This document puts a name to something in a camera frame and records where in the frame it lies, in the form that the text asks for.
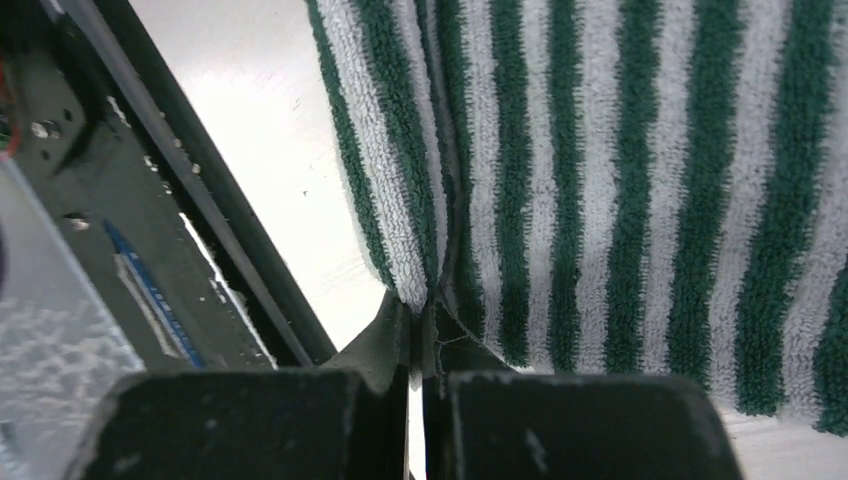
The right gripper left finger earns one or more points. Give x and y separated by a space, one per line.
346 419

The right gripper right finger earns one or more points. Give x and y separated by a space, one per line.
484 420

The green white striped towel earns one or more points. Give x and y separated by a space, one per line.
600 187

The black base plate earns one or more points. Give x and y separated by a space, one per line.
129 244

